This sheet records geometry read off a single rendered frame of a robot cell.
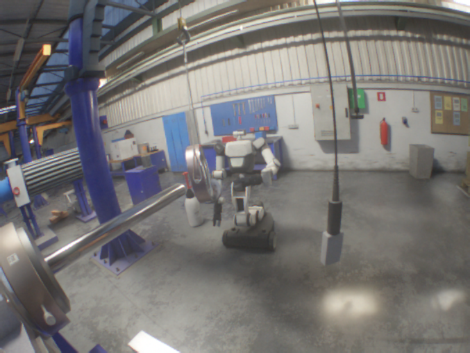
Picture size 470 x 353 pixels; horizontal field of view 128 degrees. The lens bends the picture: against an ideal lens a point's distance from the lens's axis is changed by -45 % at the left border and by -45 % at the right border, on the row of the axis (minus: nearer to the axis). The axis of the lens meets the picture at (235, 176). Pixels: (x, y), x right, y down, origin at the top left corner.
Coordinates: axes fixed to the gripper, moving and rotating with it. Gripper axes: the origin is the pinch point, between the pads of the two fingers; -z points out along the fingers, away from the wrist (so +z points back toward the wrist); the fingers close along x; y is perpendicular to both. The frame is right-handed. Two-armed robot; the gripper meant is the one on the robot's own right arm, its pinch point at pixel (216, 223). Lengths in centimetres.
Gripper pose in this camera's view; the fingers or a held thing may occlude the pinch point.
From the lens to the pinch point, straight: 208.8
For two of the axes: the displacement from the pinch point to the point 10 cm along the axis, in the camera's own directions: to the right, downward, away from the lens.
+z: 0.6, -9.7, 2.4
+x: -3.5, -2.4, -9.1
